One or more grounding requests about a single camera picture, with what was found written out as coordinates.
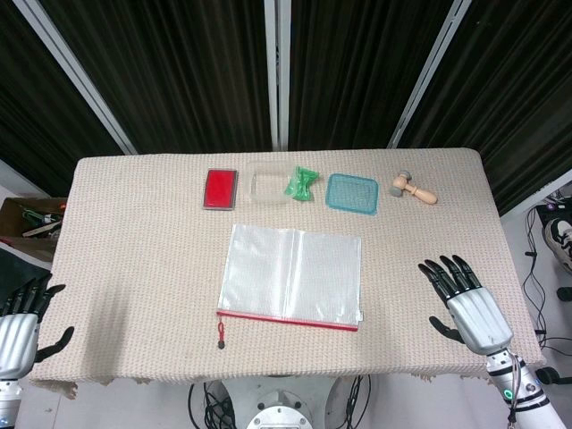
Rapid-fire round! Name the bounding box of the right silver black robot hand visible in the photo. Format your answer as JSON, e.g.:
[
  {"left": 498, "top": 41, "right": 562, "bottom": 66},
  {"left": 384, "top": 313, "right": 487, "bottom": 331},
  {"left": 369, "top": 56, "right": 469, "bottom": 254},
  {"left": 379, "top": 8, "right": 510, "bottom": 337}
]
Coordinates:
[{"left": 417, "top": 254, "right": 514, "bottom": 358}]

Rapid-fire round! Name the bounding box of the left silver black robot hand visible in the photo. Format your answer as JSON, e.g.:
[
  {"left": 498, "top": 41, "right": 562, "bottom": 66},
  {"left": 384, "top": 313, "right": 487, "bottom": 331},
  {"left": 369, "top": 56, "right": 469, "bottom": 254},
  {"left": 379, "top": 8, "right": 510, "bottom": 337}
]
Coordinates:
[{"left": 0, "top": 273, "right": 76, "bottom": 382}]

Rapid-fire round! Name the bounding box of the clear zipper pouch red trim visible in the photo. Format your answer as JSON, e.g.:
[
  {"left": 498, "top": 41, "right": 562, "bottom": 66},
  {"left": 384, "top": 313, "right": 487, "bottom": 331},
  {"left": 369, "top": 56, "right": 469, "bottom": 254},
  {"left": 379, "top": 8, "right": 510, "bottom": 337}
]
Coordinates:
[{"left": 215, "top": 223, "right": 366, "bottom": 350}]

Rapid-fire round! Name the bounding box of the brown cardboard box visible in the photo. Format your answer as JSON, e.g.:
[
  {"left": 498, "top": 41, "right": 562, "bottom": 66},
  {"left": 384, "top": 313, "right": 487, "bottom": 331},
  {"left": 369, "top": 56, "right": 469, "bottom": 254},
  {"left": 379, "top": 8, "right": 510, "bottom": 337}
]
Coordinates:
[{"left": 0, "top": 197, "right": 69, "bottom": 264}]

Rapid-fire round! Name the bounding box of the black and white sneaker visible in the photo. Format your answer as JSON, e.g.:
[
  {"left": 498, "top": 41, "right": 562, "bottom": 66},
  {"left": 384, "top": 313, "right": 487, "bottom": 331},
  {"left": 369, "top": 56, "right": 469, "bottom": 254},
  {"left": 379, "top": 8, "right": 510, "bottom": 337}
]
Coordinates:
[{"left": 543, "top": 217, "right": 572, "bottom": 274}]

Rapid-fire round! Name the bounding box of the beige woven tablecloth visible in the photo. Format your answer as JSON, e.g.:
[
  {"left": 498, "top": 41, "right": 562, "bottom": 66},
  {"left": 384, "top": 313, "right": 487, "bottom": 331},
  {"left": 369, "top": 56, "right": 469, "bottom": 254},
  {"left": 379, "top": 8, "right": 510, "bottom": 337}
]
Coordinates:
[{"left": 26, "top": 147, "right": 547, "bottom": 401}]

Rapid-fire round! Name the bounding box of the small wooden toy hammer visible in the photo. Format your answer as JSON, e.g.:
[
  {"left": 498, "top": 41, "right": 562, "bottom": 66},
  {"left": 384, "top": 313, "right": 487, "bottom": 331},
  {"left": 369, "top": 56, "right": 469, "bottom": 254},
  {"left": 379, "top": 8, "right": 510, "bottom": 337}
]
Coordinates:
[{"left": 391, "top": 170, "right": 439, "bottom": 206}]

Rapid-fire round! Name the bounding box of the teal plastic tray lid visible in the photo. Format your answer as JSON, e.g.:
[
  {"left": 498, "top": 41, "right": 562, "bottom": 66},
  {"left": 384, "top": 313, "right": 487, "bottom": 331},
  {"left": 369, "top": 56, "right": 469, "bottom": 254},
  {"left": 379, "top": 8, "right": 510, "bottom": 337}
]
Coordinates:
[{"left": 324, "top": 172, "right": 381, "bottom": 220}]

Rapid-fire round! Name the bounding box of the black pleated curtain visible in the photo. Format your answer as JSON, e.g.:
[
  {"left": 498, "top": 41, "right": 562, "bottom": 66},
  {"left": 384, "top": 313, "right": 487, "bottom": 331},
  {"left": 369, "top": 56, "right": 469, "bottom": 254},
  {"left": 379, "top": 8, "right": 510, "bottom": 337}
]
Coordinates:
[
  {"left": 397, "top": 0, "right": 572, "bottom": 215},
  {"left": 288, "top": 0, "right": 457, "bottom": 151},
  {"left": 39, "top": 0, "right": 273, "bottom": 156},
  {"left": 0, "top": 0, "right": 124, "bottom": 198}
]

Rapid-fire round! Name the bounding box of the silver robot torso base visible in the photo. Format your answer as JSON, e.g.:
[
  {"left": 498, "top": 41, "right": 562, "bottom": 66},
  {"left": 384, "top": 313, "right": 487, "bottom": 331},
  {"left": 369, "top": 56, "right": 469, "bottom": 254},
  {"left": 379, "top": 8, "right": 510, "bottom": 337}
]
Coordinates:
[{"left": 222, "top": 374, "right": 345, "bottom": 429}]

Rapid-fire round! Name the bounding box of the green plastic packet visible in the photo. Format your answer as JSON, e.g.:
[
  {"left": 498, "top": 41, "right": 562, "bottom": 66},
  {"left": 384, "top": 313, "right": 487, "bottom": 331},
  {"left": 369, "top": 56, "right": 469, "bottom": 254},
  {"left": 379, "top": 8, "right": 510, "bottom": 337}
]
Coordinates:
[{"left": 283, "top": 165, "right": 322, "bottom": 202}]

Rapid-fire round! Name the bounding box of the clear plastic container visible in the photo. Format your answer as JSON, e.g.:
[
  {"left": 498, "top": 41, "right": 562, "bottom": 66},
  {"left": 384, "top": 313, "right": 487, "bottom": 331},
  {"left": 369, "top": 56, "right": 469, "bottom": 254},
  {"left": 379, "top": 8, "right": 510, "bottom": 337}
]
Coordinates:
[{"left": 247, "top": 161, "right": 291, "bottom": 206}]

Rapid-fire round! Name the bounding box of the red rectangular stamp pad case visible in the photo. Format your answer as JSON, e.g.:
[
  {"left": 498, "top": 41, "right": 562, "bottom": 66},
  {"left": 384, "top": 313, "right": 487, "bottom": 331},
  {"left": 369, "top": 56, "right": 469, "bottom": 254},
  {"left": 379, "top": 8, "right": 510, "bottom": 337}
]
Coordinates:
[{"left": 201, "top": 167, "right": 240, "bottom": 211}]

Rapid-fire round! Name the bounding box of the black floor cable bundle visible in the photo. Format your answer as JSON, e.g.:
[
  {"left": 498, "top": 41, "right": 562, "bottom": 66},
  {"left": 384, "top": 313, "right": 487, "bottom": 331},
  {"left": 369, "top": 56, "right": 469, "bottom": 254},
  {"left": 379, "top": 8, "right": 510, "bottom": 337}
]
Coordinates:
[
  {"left": 187, "top": 379, "right": 237, "bottom": 429},
  {"left": 521, "top": 206, "right": 572, "bottom": 358},
  {"left": 342, "top": 374, "right": 373, "bottom": 429}
]

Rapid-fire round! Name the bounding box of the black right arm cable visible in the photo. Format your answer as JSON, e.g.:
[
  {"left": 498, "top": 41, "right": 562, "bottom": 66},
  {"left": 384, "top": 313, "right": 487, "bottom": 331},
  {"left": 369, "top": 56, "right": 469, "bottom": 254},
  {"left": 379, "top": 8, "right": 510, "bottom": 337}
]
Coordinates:
[{"left": 506, "top": 351, "right": 526, "bottom": 424}]

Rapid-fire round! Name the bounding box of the silver aluminium frame pillar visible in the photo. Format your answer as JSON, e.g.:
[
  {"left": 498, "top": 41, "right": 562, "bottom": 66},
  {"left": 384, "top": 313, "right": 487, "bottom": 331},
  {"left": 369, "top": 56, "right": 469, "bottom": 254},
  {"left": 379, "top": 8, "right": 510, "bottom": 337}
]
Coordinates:
[
  {"left": 263, "top": 0, "right": 291, "bottom": 151},
  {"left": 8, "top": 0, "right": 138, "bottom": 156},
  {"left": 386, "top": 0, "right": 477, "bottom": 149}
]

